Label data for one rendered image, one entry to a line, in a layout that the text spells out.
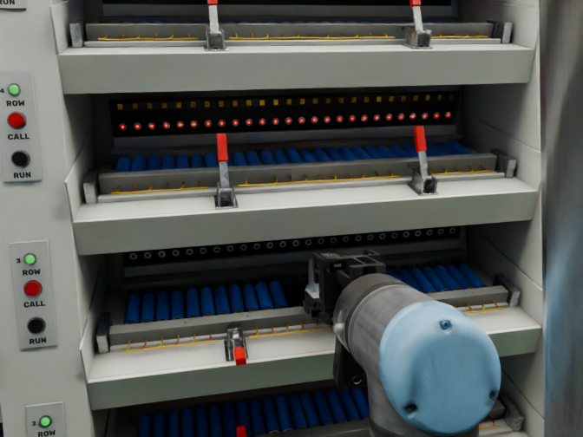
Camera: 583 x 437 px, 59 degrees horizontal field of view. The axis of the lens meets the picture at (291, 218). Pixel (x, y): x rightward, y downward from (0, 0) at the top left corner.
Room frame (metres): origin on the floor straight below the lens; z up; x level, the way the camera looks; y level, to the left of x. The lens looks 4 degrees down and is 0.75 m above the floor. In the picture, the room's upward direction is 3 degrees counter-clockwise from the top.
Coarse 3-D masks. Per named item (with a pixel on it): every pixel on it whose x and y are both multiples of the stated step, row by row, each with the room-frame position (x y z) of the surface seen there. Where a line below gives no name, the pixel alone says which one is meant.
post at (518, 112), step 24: (480, 0) 0.84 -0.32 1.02; (504, 0) 0.77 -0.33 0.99; (528, 0) 0.72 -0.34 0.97; (480, 96) 0.85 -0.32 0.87; (504, 96) 0.78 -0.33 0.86; (528, 96) 0.73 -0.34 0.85; (480, 120) 0.85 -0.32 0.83; (504, 120) 0.78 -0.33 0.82; (528, 120) 0.73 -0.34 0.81; (528, 144) 0.73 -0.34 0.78; (504, 240) 0.79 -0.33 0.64; (528, 240) 0.73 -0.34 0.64; (528, 264) 0.74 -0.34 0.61; (504, 360) 0.80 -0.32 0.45; (528, 360) 0.74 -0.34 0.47; (528, 384) 0.74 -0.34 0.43
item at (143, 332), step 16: (480, 288) 0.75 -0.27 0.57; (496, 288) 0.75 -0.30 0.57; (464, 304) 0.74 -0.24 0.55; (480, 304) 0.74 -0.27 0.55; (496, 304) 0.74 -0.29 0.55; (176, 320) 0.67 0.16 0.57; (192, 320) 0.67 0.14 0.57; (208, 320) 0.67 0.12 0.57; (224, 320) 0.67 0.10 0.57; (240, 320) 0.67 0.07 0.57; (256, 320) 0.68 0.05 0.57; (272, 320) 0.68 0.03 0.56; (288, 320) 0.69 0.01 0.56; (304, 320) 0.69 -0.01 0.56; (112, 336) 0.64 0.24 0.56; (128, 336) 0.65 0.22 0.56; (144, 336) 0.65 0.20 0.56; (160, 336) 0.66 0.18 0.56; (176, 336) 0.66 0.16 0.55; (192, 336) 0.67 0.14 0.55; (256, 336) 0.67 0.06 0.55
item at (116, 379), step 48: (432, 240) 0.85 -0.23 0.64; (480, 240) 0.85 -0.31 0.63; (96, 288) 0.69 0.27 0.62; (528, 288) 0.73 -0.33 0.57; (96, 336) 0.63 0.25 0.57; (288, 336) 0.68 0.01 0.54; (528, 336) 0.71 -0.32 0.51; (96, 384) 0.60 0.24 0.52; (144, 384) 0.61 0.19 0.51; (192, 384) 0.63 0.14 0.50; (240, 384) 0.64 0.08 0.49; (288, 384) 0.66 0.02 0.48
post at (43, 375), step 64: (64, 0) 0.66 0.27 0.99; (0, 64) 0.59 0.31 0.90; (64, 128) 0.60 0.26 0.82; (0, 192) 0.58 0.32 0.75; (64, 192) 0.60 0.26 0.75; (0, 256) 0.58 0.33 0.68; (64, 256) 0.59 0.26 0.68; (0, 320) 0.58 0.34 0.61; (64, 320) 0.59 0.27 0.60; (0, 384) 0.58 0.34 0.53; (64, 384) 0.59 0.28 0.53
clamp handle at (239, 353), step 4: (236, 336) 0.64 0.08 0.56; (232, 340) 0.64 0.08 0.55; (236, 340) 0.64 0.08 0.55; (236, 344) 0.62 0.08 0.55; (240, 344) 0.62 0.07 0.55; (236, 348) 0.61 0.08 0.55; (240, 348) 0.61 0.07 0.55; (236, 352) 0.59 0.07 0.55; (240, 352) 0.59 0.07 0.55; (244, 352) 0.59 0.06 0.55; (236, 356) 0.58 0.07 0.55; (240, 356) 0.58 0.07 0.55; (244, 356) 0.58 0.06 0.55; (236, 360) 0.57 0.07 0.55; (240, 360) 0.57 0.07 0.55; (244, 360) 0.57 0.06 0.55; (236, 364) 0.57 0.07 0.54; (240, 364) 0.57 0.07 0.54; (244, 364) 0.57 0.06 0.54
